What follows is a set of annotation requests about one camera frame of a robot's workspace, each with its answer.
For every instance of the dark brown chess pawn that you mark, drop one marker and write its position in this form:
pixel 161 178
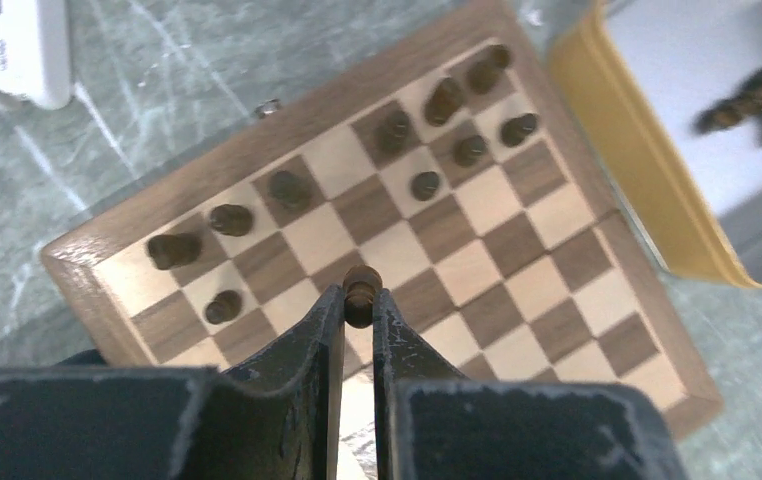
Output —
pixel 393 131
pixel 425 185
pixel 224 307
pixel 469 150

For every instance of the yellow metal tin tray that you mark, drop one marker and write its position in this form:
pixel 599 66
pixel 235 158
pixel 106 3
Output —
pixel 637 74

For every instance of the white plastic clip device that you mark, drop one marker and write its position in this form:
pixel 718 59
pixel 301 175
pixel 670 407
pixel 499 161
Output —
pixel 35 54

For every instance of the wooden chess board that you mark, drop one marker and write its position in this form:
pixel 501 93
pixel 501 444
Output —
pixel 521 267

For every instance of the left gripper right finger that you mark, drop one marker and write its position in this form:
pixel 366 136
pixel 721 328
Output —
pixel 404 364

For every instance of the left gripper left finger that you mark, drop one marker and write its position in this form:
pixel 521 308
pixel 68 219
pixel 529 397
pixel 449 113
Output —
pixel 276 415

